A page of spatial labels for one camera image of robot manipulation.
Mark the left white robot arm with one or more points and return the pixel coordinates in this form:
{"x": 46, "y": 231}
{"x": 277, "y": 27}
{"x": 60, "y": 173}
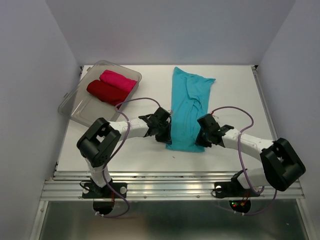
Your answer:
{"x": 98, "y": 144}

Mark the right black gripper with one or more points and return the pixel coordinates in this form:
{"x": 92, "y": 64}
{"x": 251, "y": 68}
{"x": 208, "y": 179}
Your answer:
{"x": 199, "y": 141}

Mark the turquoise t shirt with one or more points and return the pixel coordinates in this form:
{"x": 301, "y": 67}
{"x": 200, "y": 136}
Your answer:
{"x": 190, "y": 96}

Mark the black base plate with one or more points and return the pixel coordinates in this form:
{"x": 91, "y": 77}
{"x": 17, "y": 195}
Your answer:
{"x": 91, "y": 191}
{"x": 231, "y": 189}

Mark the dark red rolled shirt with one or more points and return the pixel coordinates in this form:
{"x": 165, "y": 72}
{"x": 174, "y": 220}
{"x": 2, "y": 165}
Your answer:
{"x": 107, "y": 93}

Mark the clear plastic bin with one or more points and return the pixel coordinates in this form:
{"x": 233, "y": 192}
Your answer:
{"x": 84, "y": 108}

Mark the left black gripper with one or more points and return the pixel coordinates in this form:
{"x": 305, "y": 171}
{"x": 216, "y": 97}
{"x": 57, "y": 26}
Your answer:
{"x": 166, "y": 138}

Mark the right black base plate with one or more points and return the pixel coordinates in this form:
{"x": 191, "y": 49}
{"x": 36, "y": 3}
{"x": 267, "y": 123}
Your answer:
{"x": 231, "y": 189}

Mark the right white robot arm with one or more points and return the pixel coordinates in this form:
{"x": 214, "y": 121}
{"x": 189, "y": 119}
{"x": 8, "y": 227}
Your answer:
{"x": 281, "y": 166}

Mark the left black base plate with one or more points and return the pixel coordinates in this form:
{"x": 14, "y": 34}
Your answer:
{"x": 91, "y": 191}

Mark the pink rolled shirt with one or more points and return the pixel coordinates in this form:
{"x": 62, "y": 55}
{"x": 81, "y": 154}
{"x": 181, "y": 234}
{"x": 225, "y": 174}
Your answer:
{"x": 117, "y": 80}

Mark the aluminium mounting rail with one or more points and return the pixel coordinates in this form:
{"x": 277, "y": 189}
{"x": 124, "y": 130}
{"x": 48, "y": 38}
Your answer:
{"x": 141, "y": 186}

